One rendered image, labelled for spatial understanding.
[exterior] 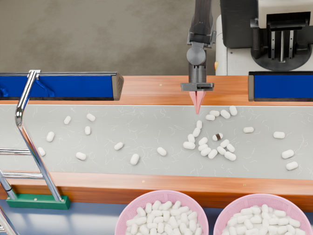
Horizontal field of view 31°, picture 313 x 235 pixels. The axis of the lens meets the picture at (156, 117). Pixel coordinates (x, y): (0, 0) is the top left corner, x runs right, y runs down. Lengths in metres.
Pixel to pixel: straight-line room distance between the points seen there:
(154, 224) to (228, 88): 0.55
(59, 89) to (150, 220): 0.46
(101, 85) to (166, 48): 1.71
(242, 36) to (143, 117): 0.92
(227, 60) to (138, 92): 0.85
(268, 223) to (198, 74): 0.50
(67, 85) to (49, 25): 2.04
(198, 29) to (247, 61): 0.97
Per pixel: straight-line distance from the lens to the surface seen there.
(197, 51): 1.71
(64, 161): 1.86
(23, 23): 3.69
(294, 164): 1.73
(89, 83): 1.56
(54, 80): 1.59
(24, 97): 1.54
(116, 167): 1.79
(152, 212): 1.68
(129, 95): 1.95
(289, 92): 1.48
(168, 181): 1.70
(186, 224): 1.66
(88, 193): 1.77
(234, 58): 2.72
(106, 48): 3.31
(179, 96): 1.91
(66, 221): 1.81
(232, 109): 1.86
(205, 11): 1.69
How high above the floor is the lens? 2.16
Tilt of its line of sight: 49 degrees down
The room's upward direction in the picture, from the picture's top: 13 degrees counter-clockwise
